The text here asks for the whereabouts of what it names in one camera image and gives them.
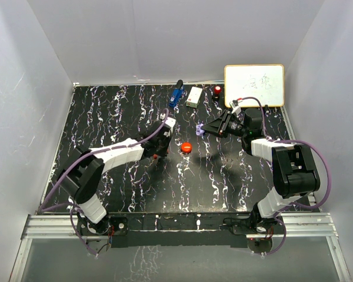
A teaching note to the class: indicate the purple earbud case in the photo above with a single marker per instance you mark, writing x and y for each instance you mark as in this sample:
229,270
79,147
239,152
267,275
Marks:
199,130

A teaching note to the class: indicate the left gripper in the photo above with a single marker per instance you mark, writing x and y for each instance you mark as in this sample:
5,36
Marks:
163,153

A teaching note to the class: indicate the aluminium rail frame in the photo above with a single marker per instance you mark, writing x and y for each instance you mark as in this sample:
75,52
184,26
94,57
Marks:
183,229

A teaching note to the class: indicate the white box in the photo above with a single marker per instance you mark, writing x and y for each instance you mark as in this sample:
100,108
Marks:
194,97

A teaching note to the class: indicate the white whiteboard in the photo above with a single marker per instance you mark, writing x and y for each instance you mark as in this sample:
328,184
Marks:
264,82

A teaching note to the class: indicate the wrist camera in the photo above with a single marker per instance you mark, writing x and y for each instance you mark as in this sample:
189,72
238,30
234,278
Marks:
168,127
235,106

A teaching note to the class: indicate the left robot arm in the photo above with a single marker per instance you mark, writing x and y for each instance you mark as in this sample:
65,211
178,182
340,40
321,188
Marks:
83,171

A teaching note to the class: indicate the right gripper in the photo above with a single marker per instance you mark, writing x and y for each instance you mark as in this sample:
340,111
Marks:
219,126

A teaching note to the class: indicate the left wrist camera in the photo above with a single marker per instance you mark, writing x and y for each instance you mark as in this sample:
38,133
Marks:
168,127

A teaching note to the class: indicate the orange earbud case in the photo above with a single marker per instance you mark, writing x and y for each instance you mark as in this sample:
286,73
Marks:
186,148

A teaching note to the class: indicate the blue black tool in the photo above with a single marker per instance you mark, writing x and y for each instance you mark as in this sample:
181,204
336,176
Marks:
176,93

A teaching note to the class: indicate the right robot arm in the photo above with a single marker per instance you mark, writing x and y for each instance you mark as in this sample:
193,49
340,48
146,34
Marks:
293,167

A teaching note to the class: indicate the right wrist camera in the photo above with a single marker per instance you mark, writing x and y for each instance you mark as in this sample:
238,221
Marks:
235,106

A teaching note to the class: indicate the red black button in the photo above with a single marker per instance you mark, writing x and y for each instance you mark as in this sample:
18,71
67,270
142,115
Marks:
217,92

